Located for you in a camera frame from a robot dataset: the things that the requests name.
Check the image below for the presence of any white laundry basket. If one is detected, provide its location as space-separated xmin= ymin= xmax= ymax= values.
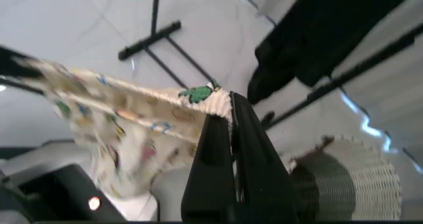
xmin=280 ymin=134 xmax=403 ymax=222

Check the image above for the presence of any white curtain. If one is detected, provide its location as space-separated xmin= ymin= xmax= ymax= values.
xmin=231 ymin=0 xmax=423 ymax=172

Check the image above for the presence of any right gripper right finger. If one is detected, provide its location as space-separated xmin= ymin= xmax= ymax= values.
xmin=231 ymin=91 xmax=301 ymax=222

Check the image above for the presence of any black clothes rack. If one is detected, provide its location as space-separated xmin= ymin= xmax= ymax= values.
xmin=118 ymin=0 xmax=423 ymax=131

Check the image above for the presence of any black garment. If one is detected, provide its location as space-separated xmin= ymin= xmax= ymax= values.
xmin=247 ymin=0 xmax=422 ymax=105

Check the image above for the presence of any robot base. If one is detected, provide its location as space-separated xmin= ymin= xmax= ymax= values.
xmin=0 ymin=139 xmax=159 ymax=223

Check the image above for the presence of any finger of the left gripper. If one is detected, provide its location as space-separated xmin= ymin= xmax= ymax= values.
xmin=0 ymin=46 xmax=43 ymax=79

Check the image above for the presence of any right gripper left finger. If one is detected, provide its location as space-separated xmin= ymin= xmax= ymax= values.
xmin=180 ymin=113 xmax=237 ymax=222

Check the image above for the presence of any cream printed garment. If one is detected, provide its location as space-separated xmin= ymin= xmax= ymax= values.
xmin=13 ymin=57 xmax=235 ymax=198

